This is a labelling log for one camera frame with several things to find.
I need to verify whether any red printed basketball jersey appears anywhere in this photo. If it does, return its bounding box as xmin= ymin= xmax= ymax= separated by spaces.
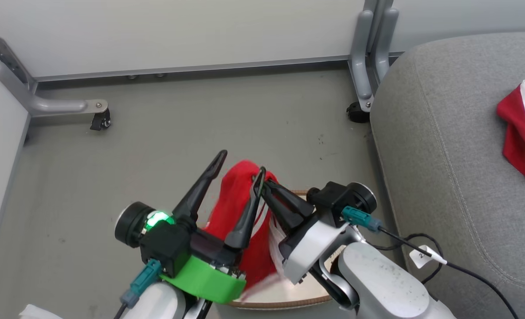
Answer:
xmin=205 ymin=160 xmax=298 ymax=291

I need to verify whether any long grey partition foot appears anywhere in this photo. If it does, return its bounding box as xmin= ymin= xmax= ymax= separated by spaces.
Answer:
xmin=0 ymin=62 xmax=109 ymax=118

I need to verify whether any grey partition bottom rail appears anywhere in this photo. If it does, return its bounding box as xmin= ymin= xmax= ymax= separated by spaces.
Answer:
xmin=34 ymin=54 xmax=352 ymax=82

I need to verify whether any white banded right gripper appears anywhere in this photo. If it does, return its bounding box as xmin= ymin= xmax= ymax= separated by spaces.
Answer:
xmin=224 ymin=167 xmax=350 ymax=285

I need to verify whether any teal left cable connector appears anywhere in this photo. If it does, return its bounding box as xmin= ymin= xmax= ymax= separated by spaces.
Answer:
xmin=121 ymin=259 xmax=162 ymax=308

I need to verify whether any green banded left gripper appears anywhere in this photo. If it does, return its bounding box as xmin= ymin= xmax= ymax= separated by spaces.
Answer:
xmin=160 ymin=149 xmax=248 ymax=305

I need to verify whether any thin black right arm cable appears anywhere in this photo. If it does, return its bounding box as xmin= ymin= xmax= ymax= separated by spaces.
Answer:
xmin=369 ymin=227 xmax=519 ymax=319

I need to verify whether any teal cable connector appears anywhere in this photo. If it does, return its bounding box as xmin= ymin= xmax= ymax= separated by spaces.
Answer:
xmin=121 ymin=259 xmax=162 ymax=308
xmin=341 ymin=206 xmax=383 ymax=232

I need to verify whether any teal right cable connector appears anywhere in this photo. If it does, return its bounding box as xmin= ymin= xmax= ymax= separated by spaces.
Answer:
xmin=341 ymin=206 xmax=383 ymax=232

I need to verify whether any white perforated laundry basket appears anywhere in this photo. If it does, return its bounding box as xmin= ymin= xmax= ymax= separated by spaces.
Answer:
xmin=225 ymin=190 xmax=347 ymax=310

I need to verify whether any white cable label tag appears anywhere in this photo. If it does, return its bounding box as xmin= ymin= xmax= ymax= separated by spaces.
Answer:
xmin=409 ymin=245 xmax=447 ymax=269

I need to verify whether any grey upright partition foot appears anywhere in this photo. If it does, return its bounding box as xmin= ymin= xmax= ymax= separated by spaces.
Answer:
xmin=349 ymin=10 xmax=375 ymax=112
xmin=375 ymin=7 xmax=400 ymax=82

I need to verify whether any black caster wheel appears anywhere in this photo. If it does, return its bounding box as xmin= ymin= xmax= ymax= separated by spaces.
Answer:
xmin=90 ymin=110 xmax=111 ymax=131
xmin=346 ymin=102 xmax=372 ymax=124

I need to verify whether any grey fabric sofa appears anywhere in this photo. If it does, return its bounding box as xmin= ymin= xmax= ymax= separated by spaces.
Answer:
xmin=369 ymin=31 xmax=525 ymax=319

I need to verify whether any red garment with white stripe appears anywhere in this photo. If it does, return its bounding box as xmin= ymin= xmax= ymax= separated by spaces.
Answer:
xmin=497 ymin=78 xmax=525 ymax=180

